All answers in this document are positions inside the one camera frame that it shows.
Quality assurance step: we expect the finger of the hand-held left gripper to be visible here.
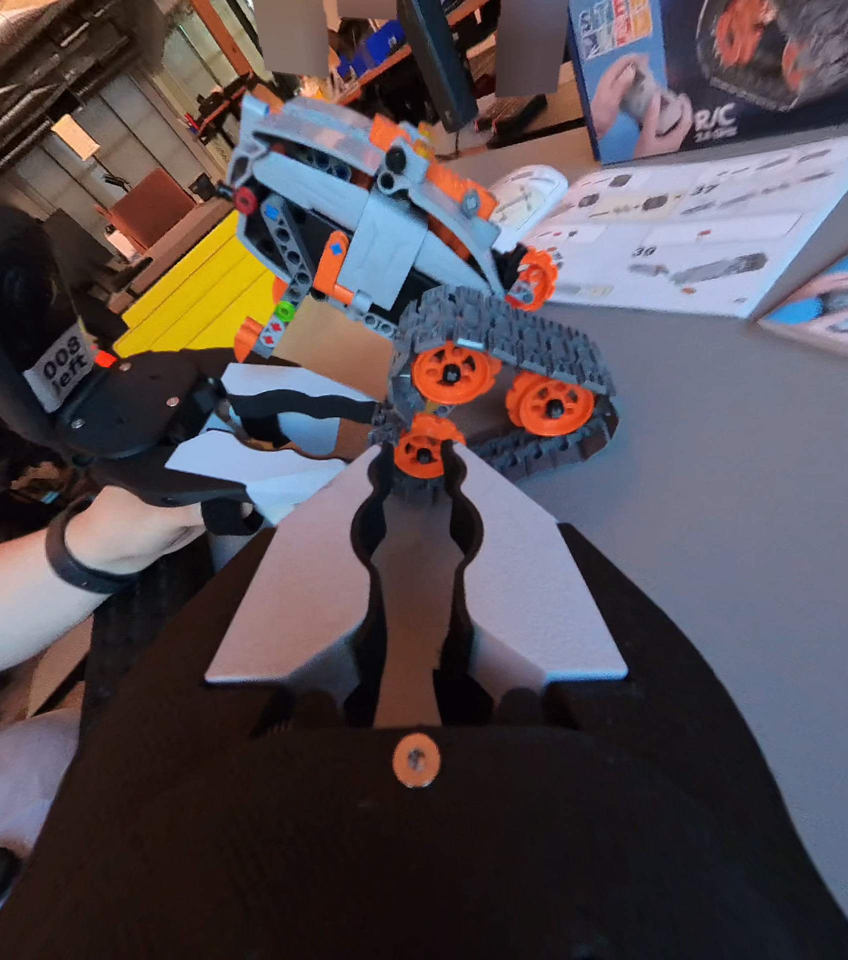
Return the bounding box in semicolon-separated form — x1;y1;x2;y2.
202;363;381;460
165;431;351;528

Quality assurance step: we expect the open instruction booklet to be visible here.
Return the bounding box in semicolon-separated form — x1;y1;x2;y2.
487;131;848;320

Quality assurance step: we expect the blue storage bin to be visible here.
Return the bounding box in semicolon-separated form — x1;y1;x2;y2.
349;21;406;70

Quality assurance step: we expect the black wristband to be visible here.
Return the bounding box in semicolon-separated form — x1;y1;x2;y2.
45;495;141;597

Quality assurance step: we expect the yellow storage bin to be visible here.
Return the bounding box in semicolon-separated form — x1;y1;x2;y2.
112;210;278;361

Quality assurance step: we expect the grey desk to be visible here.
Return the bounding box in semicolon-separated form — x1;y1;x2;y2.
274;112;848;960

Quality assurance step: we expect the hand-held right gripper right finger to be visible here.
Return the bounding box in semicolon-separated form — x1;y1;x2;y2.
435;441;630;727

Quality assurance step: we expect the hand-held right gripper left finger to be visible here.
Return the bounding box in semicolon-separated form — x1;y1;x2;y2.
203;442;389;727

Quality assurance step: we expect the blue toy robot box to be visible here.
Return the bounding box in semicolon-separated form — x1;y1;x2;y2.
568;0;848;166

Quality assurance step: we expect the dark slim upright device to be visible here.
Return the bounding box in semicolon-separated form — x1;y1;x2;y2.
397;0;479;132

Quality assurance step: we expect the blue cover booklet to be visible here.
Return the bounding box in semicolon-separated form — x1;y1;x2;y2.
757;213;848;372

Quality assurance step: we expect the brown cardboard box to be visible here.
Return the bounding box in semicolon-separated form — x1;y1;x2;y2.
105;166;196;252

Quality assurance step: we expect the grey orange block toy robot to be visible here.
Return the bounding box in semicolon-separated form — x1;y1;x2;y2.
217;93;597;481

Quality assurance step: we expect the dark grey toy track belt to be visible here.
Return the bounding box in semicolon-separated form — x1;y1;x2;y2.
367;285;620;504

